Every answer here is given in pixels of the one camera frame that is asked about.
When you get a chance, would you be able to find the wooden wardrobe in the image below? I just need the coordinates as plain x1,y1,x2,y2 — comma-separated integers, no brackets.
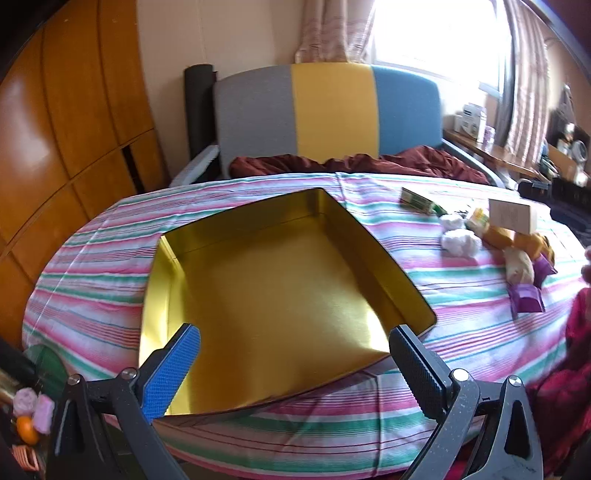
0,0,169,337

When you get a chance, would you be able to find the dark red box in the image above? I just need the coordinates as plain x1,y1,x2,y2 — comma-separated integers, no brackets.
139,187,438,416

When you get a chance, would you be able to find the white carton box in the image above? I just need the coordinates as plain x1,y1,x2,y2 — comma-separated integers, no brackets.
455,102,488,137

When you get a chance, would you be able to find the window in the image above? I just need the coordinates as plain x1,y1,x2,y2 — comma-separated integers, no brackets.
369,0,513,93

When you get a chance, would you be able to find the orange fruit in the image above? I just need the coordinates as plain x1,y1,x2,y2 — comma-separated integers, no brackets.
16,415,40,446

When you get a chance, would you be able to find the beige box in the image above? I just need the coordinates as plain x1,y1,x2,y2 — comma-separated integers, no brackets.
488,198,539,234

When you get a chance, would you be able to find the cluttered shelf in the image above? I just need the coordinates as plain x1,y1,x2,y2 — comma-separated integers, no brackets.
540,83,591,197

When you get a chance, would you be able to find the yellow green packet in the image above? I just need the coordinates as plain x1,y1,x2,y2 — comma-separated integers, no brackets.
465,208,491,234

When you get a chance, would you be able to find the striped bed sheet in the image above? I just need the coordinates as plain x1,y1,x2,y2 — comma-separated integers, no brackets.
22,172,583,474

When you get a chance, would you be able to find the pink rolled cloth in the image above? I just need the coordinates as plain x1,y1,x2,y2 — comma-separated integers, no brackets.
13,387,57,435

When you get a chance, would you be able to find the pink patterned curtain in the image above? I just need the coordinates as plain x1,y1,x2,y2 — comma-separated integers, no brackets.
294,0,377,65
494,0,552,164

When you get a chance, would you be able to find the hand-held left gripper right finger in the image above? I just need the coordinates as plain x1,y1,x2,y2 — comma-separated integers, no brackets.
389,324,546,480

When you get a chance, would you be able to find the cream cloth ball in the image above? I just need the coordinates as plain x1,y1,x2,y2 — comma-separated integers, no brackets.
502,247,536,284

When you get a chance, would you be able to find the pink red cloth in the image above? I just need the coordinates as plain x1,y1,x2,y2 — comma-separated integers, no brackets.
526,286,591,480

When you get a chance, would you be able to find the wooden side desk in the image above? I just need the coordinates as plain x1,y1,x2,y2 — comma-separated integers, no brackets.
443,128,550,181

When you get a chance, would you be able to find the maroon blanket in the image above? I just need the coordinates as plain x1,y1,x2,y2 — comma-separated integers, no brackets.
229,145,490,185

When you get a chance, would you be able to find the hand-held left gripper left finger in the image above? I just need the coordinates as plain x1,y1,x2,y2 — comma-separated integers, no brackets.
46,323,202,480

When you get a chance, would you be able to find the grey yellow blue chair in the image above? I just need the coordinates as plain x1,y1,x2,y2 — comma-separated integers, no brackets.
168,62,506,188

